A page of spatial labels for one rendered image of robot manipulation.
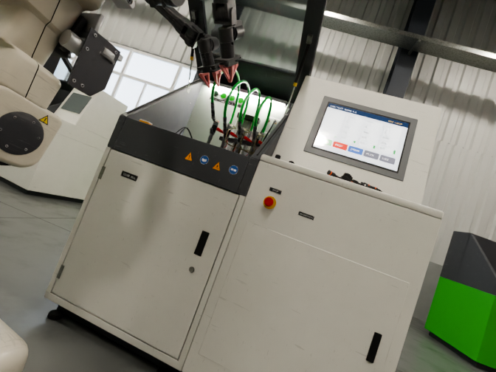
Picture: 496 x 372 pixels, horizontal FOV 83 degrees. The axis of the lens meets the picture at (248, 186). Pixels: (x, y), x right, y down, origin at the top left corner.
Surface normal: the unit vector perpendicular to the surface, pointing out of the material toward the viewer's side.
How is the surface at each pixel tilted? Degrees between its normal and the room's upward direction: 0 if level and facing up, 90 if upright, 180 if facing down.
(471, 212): 90
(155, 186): 90
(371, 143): 76
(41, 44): 90
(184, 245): 90
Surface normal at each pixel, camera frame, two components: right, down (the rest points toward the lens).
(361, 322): -0.18, -0.15
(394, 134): -0.10, -0.37
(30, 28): 0.87, 0.29
